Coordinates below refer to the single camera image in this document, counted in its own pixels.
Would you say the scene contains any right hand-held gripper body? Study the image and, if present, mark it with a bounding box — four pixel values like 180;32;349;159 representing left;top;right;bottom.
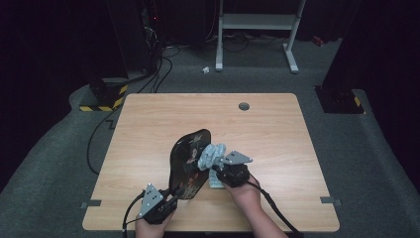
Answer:
215;150;255;188

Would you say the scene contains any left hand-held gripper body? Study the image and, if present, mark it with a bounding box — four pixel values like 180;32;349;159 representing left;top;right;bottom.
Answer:
137;182;179;226

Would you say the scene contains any light blue cleaning cloth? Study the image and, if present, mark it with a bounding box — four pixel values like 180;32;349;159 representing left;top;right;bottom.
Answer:
197;142;228;189

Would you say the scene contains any person's right hand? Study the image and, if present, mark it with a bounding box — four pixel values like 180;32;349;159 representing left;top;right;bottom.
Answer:
223;177;262;211

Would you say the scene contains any person's left hand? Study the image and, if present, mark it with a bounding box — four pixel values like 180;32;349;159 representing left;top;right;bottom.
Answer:
134;212;176;238

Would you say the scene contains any grey tape strip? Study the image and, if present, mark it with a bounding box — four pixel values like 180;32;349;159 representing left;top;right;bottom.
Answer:
320;195;343;207
80;199;103;209

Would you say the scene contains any black yellow striped stand base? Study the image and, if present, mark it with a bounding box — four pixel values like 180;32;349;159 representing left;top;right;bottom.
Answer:
78;76;130;113
314;85;367;115

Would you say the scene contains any white metal stand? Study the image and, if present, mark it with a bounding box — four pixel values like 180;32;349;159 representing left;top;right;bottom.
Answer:
215;0;306;74

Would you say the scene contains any small red object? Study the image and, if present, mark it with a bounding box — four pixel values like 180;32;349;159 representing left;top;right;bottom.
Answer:
311;34;326;48

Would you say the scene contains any left hand-held gripper black cable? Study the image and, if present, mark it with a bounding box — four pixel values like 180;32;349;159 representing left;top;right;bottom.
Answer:
121;189;147;238

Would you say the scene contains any long black floor cable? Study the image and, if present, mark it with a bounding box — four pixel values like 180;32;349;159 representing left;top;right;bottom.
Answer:
86;105;124;177

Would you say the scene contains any looped black floor cable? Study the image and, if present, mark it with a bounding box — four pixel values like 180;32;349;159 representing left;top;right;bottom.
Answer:
137;46;182;94

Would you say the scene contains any tangle of black cables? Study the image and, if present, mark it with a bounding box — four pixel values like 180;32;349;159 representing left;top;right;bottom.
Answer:
204;31;288;54

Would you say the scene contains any black equipment rack with wires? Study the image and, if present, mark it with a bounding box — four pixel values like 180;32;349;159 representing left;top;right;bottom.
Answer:
140;0;166;75

